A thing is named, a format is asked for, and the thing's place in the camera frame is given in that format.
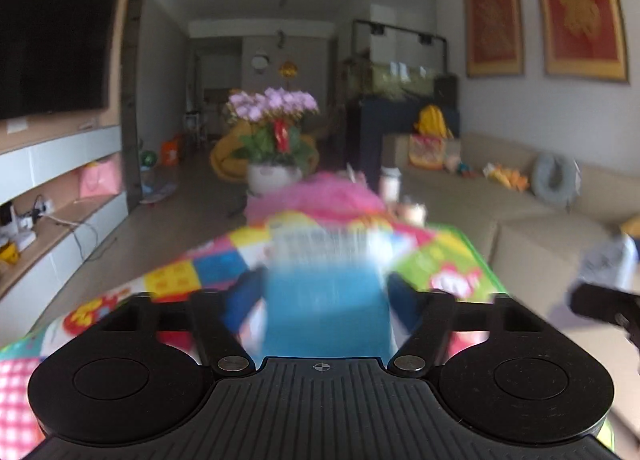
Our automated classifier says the yellow backpack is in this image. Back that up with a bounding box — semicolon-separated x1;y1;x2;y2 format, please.
414;105;452;139

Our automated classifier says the orange plush toy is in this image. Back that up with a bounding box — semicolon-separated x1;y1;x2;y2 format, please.
482;163;530;192

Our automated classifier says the white jar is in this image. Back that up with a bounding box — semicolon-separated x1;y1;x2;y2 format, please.
379;166;403;204

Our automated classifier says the skateboard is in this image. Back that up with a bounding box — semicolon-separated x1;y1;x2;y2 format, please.
139;184;177;204

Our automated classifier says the black television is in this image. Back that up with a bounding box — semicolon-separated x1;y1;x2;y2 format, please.
0;0;119;121

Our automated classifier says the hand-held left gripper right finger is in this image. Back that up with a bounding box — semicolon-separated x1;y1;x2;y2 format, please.
387;272;542;377

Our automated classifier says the red yellow printed bag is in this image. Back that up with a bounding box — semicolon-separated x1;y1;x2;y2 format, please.
408;134;447;171

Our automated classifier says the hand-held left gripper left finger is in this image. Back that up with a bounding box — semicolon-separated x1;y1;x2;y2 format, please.
100;267;267;377

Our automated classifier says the orange bag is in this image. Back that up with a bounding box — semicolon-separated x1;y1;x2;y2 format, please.
160;137;182;164

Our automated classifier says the beige sofa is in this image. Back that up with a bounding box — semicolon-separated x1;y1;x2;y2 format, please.
382;132;640;441

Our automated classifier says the dark fish tank cabinet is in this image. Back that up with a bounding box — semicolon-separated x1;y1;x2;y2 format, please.
344;94;461;177

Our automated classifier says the grey white cloth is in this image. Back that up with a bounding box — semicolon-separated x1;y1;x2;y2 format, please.
579;234;640;287

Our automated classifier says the white wooden wall cabinet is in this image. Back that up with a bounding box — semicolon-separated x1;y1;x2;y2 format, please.
0;0;132;301

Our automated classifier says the pink orchid in white pot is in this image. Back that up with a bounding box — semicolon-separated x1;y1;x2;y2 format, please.
222;87;321;194

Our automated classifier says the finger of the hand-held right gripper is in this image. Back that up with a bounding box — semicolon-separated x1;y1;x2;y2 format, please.
569;281;640;341

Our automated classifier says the pink gift bag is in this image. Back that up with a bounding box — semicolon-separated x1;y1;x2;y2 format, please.
79;160;123;200

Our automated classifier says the pink fluffy cloth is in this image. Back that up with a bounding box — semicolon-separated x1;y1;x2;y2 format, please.
244;171;387;230

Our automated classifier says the colourful cartoon play mat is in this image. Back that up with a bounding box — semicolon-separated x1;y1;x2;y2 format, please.
0;220;621;460

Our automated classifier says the grey neck pillow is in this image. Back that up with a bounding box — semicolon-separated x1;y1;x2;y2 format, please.
531;152;581;204

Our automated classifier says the glass fish tank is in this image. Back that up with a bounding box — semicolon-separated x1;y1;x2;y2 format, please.
350;19;449;102

